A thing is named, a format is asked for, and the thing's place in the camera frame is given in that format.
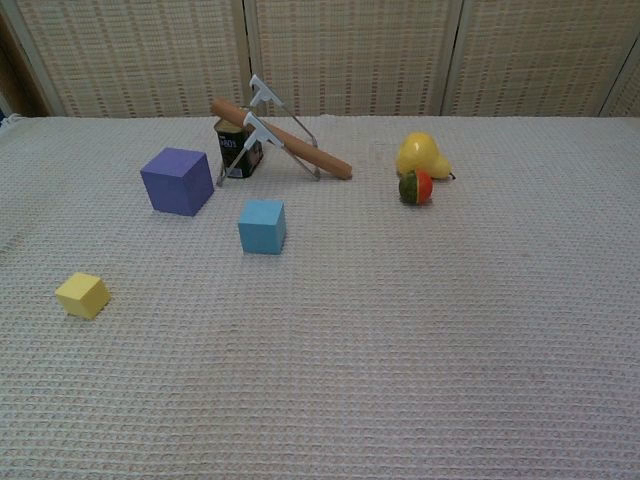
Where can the red green round fruit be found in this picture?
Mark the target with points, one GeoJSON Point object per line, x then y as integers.
{"type": "Point", "coordinates": [417, 187]}

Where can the woven bamboo folding screen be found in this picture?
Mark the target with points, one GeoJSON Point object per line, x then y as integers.
{"type": "Point", "coordinates": [350, 50]}

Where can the brown wooden cabinet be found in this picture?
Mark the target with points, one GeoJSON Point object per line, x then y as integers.
{"type": "Point", "coordinates": [15, 85]}

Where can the medium blue cube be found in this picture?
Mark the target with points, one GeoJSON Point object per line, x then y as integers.
{"type": "Point", "coordinates": [260, 230]}

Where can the white woven tablecloth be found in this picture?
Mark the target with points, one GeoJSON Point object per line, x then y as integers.
{"type": "Point", "coordinates": [350, 325]}

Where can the small yellow cube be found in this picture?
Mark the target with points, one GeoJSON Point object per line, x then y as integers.
{"type": "Point", "coordinates": [82, 297]}

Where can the yellow pear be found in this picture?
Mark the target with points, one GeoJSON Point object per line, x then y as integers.
{"type": "Point", "coordinates": [420, 152]}

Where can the small gold tin can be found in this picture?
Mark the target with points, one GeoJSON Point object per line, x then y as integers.
{"type": "Point", "coordinates": [234, 150]}

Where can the large purple cube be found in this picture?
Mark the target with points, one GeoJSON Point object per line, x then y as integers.
{"type": "Point", "coordinates": [170, 185]}

